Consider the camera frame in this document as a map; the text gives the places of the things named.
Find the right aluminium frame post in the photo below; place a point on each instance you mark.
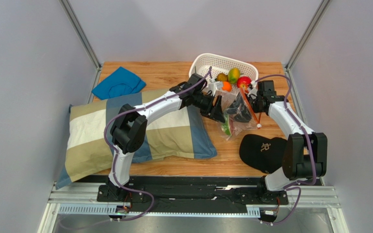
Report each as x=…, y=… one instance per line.
x=319, y=13

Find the fake yellow green fruit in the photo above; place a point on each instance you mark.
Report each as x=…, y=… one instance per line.
x=233, y=75

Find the left aluminium frame post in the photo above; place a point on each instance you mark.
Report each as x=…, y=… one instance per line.
x=80, y=33

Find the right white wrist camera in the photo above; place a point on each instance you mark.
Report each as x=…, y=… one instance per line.
x=251, y=89

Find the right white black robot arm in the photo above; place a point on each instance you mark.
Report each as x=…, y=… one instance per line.
x=305, y=153

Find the fake red apple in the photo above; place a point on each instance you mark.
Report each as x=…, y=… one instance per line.
x=243, y=82

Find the blue folded cloth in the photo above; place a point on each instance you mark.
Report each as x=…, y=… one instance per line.
x=121, y=82

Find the aluminium slotted rail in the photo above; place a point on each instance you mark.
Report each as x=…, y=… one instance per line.
x=116, y=210

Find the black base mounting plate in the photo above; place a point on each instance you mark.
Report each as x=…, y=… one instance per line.
x=186, y=194

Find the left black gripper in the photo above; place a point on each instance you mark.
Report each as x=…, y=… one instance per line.
x=217, y=114

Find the white perforated plastic basket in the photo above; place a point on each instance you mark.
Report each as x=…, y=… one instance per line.
x=220, y=64

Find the black baseball cap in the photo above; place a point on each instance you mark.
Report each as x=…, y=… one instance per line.
x=261, y=153

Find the aluminium frame post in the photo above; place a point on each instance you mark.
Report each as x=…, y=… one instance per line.
x=319, y=13
x=80, y=33

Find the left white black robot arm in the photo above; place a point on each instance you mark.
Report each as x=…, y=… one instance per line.
x=125, y=132

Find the fake watermelon slice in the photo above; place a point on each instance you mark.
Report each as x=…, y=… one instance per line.
x=230, y=129

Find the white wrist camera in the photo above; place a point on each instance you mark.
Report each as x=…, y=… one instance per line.
x=251, y=89
x=214, y=87

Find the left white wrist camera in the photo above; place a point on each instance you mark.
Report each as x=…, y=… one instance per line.
x=214, y=87

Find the fake orange fruit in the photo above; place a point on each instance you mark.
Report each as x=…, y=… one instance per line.
x=226, y=86

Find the clear orange zip bag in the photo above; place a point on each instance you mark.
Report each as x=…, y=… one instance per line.
x=240, y=96

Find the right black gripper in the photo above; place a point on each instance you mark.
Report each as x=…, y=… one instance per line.
x=249, y=104

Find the checked blue beige pillow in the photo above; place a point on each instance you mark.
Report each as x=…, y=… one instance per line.
x=181, y=133

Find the fake brown potato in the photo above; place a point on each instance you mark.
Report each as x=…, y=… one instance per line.
x=221, y=77

